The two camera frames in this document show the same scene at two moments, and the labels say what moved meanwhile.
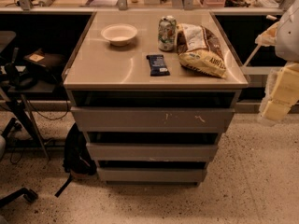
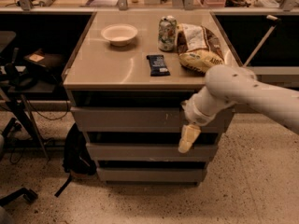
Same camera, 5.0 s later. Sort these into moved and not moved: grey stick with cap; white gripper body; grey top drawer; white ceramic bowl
Moved: white gripper body
Not moved: grey top drawer; grey stick with cap; white ceramic bowl
